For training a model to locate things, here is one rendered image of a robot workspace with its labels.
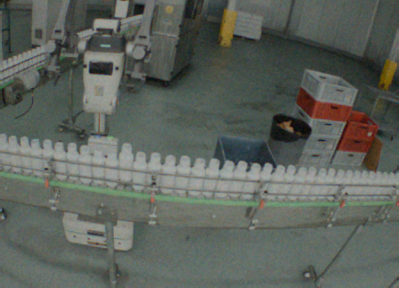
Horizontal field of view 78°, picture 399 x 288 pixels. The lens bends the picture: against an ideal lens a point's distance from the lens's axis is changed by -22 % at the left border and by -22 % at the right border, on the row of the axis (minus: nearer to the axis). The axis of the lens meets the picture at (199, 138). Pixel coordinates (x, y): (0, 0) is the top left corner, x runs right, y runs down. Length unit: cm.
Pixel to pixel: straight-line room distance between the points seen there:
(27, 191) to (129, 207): 50
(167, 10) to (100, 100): 310
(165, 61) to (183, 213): 373
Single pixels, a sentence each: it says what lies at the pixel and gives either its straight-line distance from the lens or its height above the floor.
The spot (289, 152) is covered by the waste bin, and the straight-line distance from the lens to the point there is 310.
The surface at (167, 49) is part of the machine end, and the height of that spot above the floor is 64.
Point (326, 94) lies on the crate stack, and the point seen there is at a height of 98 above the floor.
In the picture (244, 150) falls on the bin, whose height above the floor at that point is 86.
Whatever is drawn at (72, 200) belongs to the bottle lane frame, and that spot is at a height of 91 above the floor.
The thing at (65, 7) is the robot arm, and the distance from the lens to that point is 162.
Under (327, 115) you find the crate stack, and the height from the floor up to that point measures 72.
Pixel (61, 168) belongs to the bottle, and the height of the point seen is 107.
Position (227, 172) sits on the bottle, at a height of 113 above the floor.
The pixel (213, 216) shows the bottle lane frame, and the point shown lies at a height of 91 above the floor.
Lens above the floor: 186
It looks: 30 degrees down
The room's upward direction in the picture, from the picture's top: 12 degrees clockwise
